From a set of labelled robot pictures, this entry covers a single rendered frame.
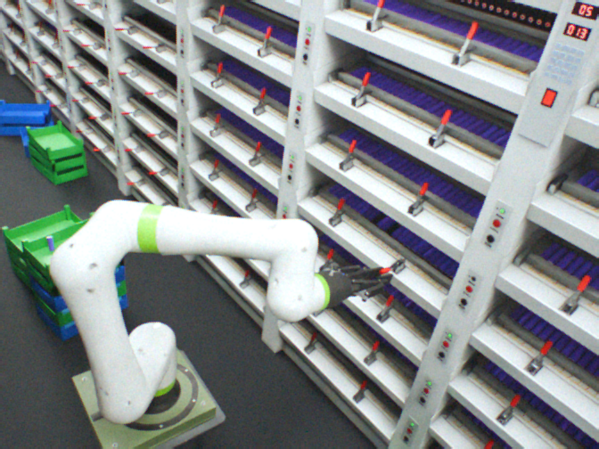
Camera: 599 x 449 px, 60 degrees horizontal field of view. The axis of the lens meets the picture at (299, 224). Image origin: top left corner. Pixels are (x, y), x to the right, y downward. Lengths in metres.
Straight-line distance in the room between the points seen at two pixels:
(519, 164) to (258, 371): 1.37
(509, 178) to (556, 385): 0.51
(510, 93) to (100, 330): 1.01
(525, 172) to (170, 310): 1.66
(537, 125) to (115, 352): 1.04
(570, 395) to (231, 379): 1.24
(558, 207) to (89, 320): 1.02
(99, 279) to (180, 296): 1.31
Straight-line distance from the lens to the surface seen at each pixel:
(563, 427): 1.55
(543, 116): 1.14
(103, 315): 1.21
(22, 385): 2.22
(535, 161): 1.17
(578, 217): 1.19
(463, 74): 1.22
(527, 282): 1.30
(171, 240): 1.20
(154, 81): 2.55
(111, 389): 1.35
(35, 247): 2.25
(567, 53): 1.11
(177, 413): 1.63
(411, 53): 1.30
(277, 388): 2.11
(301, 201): 1.73
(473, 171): 1.25
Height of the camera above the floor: 1.67
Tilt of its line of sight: 35 degrees down
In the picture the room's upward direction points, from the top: 9 degrees clockwise
